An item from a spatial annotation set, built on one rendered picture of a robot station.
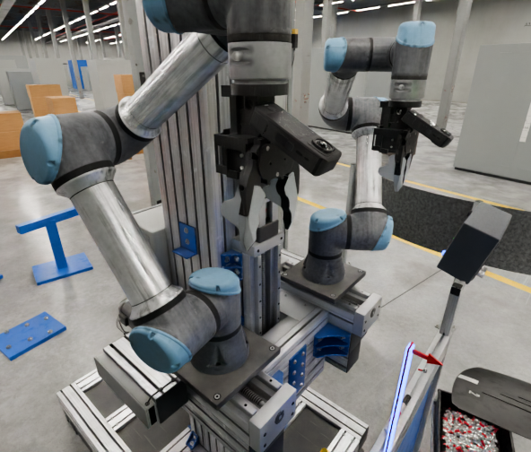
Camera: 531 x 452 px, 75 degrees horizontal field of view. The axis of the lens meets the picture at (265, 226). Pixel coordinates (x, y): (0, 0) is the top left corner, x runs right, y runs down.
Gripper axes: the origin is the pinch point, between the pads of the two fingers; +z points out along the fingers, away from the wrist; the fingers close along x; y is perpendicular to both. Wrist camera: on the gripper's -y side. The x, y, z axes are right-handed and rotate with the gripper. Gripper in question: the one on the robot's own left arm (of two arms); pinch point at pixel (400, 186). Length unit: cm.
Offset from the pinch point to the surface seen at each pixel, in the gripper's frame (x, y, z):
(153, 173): -15, 128, 22
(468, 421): 1, -28, 59
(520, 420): 30, -34, 25
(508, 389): 22.3, -31.5, 26.2
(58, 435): 58, 130, 144
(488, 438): 3, -33, 59
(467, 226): -32.4, -12.8, 18.2
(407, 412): 11, -15, 57
